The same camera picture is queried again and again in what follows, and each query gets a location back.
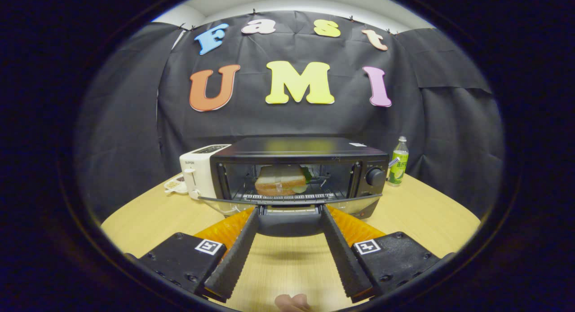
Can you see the sandwich with lettuce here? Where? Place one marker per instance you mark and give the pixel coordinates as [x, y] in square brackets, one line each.
[278, 182]

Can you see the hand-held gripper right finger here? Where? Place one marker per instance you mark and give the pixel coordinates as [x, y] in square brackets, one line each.
[343, 253]

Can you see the black toaster oven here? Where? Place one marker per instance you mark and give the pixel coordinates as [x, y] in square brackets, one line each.
[296, 148]

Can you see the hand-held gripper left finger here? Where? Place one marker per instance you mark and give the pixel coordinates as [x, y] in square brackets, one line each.
[233, 253]

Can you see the small white dish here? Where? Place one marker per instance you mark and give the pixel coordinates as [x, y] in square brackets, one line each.
[176, 185]

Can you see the white pop-up toaster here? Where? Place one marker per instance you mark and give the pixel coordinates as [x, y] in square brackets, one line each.
[200, 168]

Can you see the green label drink bottle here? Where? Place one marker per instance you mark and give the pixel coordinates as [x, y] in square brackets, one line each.
[398, 168]

